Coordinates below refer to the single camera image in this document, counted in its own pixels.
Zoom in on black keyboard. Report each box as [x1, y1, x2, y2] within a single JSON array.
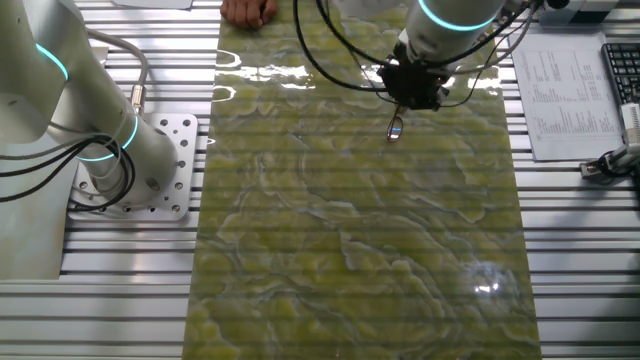
[[601, 42, 640, 106]]

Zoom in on printed table paper sheet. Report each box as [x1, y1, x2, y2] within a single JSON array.
[[508, 32, 626, 162]]

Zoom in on thick grey base cable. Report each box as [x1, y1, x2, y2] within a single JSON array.
[[82, 27, 150, 116]]

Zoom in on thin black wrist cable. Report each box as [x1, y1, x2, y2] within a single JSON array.
[[314, 0, 401, 69]]

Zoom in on green marble pattern mat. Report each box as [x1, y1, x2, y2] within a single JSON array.
[[182, 0, 544, 360]]

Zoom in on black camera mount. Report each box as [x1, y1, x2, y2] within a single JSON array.
[[579, 143, 640, 181]]

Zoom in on small grey camera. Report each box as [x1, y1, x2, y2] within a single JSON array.
[[619, 102, 640, 147]]

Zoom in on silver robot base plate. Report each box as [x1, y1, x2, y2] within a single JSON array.
[[66, 112, 200, 223]]

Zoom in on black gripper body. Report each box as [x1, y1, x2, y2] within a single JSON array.
[[376, 58, 451, 113]]

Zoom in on thick black wrist cable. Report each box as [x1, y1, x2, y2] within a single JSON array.
[[292, 0, 531, 109]]

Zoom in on red frame glasses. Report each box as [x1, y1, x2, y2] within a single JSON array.
[[385, 104, 406, 144]]

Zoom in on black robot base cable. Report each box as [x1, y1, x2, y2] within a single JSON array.
[[0, 134, 137, 211]]

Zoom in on person's hand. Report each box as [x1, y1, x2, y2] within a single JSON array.
[[219, 0, 279, 30]]

